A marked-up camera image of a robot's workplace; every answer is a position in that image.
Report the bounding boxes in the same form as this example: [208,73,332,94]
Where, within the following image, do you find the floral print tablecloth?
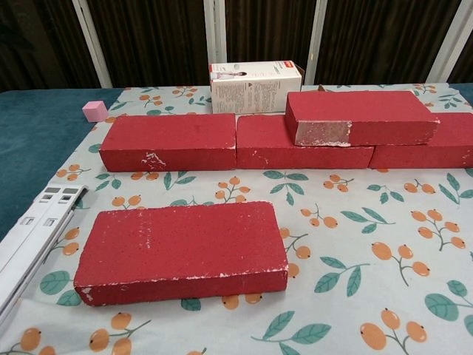
[0,84,473,355]

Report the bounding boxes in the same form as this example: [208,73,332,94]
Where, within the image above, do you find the small pink cube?
[81,100,108,123]

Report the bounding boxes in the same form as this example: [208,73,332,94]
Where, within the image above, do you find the white partition frame post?
[72,0,112,89]
[424,0,473,85]
[203,0,228,64]
[305,0,329,89]

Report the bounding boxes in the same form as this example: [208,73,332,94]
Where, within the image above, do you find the red brick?
[72,201,289,308]
[98,113,237,173]
[235,114,375,171]
[369,112,473,170]
[285,90,440,148]

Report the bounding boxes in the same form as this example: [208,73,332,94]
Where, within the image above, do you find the white folded stand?
[0,184,89,322]

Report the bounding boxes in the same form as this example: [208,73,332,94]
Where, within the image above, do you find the white product carton box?
[208,60,306,115]

